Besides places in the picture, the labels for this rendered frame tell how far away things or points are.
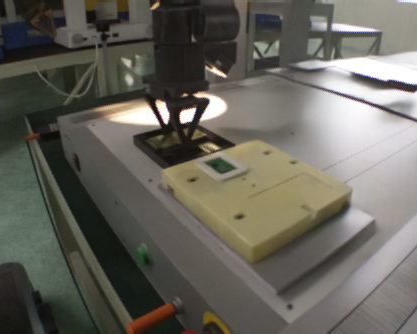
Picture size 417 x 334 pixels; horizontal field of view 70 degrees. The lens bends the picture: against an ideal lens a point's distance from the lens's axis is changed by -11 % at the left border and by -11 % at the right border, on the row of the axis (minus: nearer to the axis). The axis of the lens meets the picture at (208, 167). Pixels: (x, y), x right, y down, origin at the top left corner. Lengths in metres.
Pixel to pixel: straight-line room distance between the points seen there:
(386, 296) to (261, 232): 0.13
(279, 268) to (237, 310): 0.05
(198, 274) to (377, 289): 0.17
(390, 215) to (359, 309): 0.16
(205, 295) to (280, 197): 0.13
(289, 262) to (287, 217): 0.04
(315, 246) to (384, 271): 0.08
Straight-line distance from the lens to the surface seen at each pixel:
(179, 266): 0.32
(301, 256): 0.32
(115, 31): 2.65
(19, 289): 1.22
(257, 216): 0.32
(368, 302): 0.32
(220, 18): 0.50
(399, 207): 0.46
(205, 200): 0.34
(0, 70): 2.47
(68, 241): 1.42
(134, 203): 0.41
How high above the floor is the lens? 1.09
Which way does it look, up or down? 29 degrees down
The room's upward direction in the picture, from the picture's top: straight up
